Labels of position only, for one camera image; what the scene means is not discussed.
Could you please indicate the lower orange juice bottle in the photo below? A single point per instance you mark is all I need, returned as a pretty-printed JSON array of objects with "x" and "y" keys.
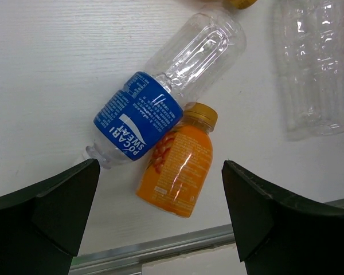
[{"x": 179, "y": 165}]

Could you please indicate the blue label clear bottle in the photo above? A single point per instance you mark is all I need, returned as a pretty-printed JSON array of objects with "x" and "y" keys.
[{"x": 152, "y": 100}]

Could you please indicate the upper orange juice bottle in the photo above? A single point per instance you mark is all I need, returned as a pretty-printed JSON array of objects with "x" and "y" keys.
[{"x": 242, "y": 4}]

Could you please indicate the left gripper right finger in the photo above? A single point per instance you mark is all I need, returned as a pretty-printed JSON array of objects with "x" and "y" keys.
[{"x": 280, "y": 232}]

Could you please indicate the orange juice bottle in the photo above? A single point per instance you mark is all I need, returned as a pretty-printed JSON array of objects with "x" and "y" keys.
[
  {"x": 179, "y": 165},
  {"x": 242, "y": 4}
]

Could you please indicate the large clear plastic bottle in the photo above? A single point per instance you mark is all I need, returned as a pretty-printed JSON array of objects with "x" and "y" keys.
[{"x": 308, "y": 42}]

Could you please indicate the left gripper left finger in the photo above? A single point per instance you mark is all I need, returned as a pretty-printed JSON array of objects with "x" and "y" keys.
[{"x": 42, "y": 225}]

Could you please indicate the aluminium front table rail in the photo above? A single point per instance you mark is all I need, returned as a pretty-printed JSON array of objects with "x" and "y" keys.
[{"x": 123, "y": 234}]

